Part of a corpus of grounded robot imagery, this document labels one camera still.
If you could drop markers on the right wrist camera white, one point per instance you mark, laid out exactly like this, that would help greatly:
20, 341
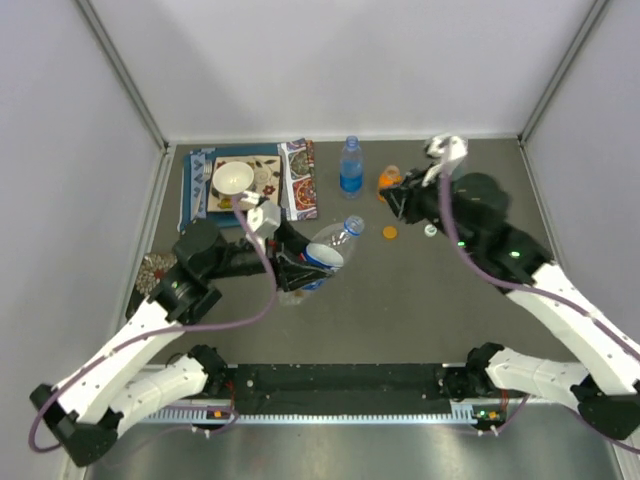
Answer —
446, 154

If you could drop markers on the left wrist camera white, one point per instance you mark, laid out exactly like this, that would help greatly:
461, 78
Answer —
264, 218

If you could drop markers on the silver fork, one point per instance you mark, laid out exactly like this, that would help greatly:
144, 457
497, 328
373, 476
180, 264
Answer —
206, 176

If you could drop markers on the white green bottle cap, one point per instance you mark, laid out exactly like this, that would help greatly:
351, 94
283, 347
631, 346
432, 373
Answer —
430, 231

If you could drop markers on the blue patterned placemat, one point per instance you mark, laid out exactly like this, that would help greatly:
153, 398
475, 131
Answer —
298, 193

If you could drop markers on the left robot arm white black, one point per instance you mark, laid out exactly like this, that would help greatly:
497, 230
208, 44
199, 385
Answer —
89, 411

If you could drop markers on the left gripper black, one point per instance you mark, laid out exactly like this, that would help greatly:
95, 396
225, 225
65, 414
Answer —
290, 275

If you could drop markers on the clear water bottle blue cap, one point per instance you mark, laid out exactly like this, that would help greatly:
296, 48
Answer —
330, 249

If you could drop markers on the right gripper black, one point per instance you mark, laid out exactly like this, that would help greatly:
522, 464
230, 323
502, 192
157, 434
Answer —
412, 194

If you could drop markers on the blue liquid bottle blue cap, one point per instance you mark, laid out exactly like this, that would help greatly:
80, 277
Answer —
351, 167

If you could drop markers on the orange juice bottle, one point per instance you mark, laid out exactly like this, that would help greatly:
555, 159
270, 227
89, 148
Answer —
391, 176

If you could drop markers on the white ceramic bowl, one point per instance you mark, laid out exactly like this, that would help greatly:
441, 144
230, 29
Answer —
232, 178

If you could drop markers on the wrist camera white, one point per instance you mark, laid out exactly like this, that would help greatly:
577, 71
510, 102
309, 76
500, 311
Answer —
264, 218
446, 154

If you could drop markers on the orange bottle cap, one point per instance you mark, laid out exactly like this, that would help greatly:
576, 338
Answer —
389, 232

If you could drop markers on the dark floral coaster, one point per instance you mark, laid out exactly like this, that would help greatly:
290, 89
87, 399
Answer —
150, 270

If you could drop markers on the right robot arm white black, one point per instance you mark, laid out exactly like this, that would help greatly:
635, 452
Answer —
601, 385

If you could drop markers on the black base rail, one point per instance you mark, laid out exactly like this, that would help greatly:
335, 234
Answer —
346, 389

